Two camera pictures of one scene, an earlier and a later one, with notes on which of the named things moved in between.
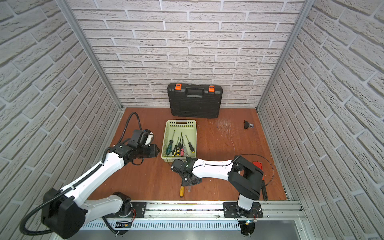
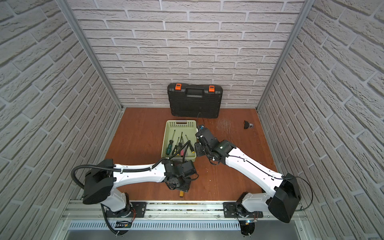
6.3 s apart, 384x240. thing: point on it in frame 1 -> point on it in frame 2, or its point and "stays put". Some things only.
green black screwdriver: (169, 148) stays put
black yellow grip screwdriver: (191, 149) stays put
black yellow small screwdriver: (174, 150) stays put
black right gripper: (185, 183) -> (198, 146)
